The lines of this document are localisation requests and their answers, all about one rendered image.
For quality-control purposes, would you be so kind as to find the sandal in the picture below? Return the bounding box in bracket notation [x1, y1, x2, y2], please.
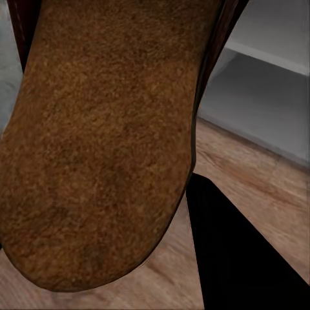
[0, 0, 250, 293]

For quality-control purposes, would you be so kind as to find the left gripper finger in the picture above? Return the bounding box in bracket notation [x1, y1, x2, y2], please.
[186, 172, 310, 310]

